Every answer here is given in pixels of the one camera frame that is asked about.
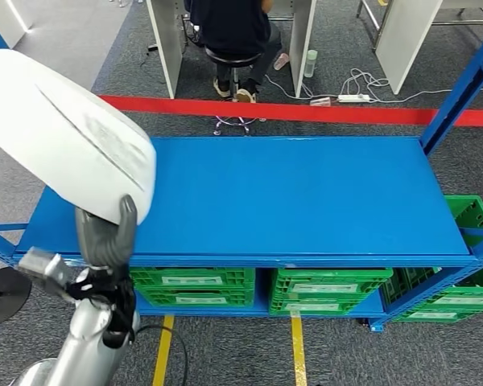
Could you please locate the red barrier belt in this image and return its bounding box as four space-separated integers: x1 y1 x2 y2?
101 94 483 129

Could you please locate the white power strip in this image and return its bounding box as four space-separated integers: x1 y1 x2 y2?
337 94 371 105

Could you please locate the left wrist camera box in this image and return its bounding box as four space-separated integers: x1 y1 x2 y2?
18 247 73 301

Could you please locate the white partition panel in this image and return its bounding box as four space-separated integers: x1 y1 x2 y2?
0 0 36 49

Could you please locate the black round stool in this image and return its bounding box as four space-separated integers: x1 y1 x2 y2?
204 47 266 137

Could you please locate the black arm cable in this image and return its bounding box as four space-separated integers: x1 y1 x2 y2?
136 323 188 386

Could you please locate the white power cable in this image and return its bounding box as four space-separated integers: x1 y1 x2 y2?
265 68 483 105

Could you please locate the blue metal shelf rack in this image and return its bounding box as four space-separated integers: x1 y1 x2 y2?
0 10 483 334

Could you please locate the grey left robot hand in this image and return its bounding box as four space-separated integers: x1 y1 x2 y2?
75 194 138 270

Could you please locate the white plastic bottle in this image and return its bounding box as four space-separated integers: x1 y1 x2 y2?
304 49 319 79

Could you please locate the green plastic crate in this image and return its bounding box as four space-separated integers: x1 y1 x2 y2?
271 268 394 297
268 293 365 318
135 287 255 309
129 267 256 291
391 307 483 325
380 195 483 313

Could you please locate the white curved panel part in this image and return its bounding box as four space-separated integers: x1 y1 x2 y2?
0 48 157 226

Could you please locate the person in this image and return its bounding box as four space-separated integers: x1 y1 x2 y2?
184 0 283 105

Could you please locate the chrome barrier post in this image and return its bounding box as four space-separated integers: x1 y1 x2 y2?
0 266 59 386

